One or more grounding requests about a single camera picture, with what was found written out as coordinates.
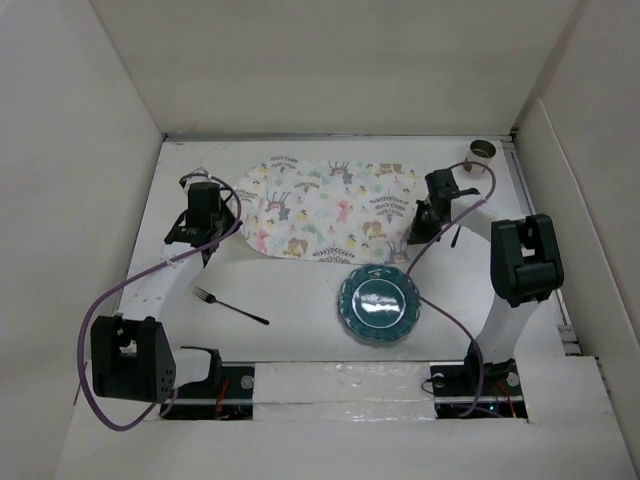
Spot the patterned white cloth napkin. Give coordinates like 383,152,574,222
234,155,426,265

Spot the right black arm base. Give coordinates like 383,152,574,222
420,362,528,420

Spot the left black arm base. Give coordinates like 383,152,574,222
159,363,255,421

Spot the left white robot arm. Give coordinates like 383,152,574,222
90,174,239,404

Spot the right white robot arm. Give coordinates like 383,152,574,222
408,167,564,394

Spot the black spoon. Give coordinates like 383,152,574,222
450,226,461,248

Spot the brown paper cup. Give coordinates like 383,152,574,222
463,139,497,177

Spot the black fork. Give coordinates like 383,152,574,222
192,287,270,326

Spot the teal scalloped plate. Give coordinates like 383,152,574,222
337,264,421,343

